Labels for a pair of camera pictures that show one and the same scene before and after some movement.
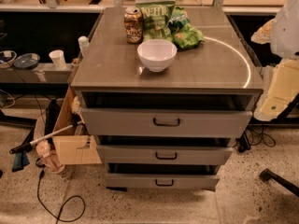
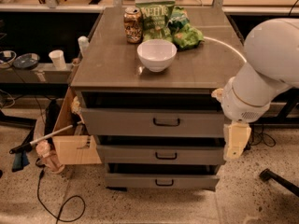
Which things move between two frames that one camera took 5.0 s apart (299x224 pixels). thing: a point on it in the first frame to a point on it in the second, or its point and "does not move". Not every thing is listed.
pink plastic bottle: x=50 y=160 does not move
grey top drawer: x=167 y=114 does not move
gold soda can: x=134 y=24 does not move
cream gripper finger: x=283 y=88 to x=235 y=136
